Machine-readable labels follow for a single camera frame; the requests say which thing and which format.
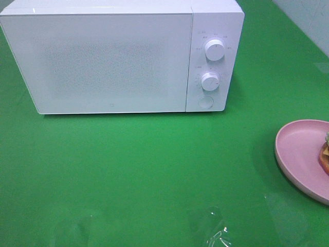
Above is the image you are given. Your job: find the upper white microwave knob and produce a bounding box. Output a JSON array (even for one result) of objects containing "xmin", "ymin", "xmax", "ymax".
[{"xmin": 205, "ymin": 38, "xmax": 225, "ymax": 61}]

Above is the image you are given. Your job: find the white microwave door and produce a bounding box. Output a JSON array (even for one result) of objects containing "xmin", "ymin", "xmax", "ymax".
[{"xmin": 1, "ymin": 14, "xmax": 192, "ymax": 114}]

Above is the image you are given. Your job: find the burger with lettuce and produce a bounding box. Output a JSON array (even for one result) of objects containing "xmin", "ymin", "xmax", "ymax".
[{"xmin": 318, "ymin": 133, "xmax": 329, "ymax": 175}]

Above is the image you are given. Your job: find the white microwave knob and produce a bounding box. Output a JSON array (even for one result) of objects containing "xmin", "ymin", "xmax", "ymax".
[
  {"xmin": 205, "ymin": 38, "xmax": 225, "ymax": 61},
  {"xmin": 201, "ymin": 73, "xmax": 220, "ymax": 92}
]

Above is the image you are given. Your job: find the white microwave oven body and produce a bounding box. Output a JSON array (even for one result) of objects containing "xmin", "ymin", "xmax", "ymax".
[{"xmin": 1, "ymin": 1, "xmax": 245, "ymax": 112}]

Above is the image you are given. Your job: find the pink plate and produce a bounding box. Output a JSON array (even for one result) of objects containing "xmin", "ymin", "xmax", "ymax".
[{"xmin": 275, "ymin": 119, "xmax": 328, "ymax": 205}]

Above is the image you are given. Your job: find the lower white microwave knob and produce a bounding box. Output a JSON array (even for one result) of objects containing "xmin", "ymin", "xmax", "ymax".
[{"xmin": 201, "ymin": 73, "xmax": 220, "ymax": 92}]

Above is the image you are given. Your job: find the round door release button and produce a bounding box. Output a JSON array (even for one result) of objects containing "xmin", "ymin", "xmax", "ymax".
[{"xmin": 198, "ymin": 96, "xmax": 214, "ymax": 109}]

